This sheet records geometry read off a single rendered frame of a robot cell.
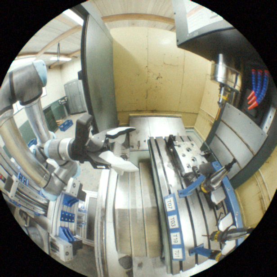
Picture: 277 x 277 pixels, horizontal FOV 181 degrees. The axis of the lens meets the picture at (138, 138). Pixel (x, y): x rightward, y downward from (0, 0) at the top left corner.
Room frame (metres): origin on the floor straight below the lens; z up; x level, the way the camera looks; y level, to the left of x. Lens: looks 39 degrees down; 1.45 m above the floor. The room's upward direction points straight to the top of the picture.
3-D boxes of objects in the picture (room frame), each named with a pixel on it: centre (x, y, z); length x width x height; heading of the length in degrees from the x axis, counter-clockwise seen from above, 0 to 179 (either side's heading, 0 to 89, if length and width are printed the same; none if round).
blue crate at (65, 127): (2.53, 3.08, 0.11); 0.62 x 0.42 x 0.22; 168
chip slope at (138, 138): (0.95, -0.32, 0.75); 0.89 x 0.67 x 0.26; 93
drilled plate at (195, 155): (0.38, -0.40, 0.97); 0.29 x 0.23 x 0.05; 3
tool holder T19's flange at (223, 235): (-0.16, -0.26, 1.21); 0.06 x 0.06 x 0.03
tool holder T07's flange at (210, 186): (0.06, -0.25, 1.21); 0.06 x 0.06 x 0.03
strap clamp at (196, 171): (0.20, -0.37, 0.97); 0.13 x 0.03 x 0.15; 3
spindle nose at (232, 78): (0.28, -0.37, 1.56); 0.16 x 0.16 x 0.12
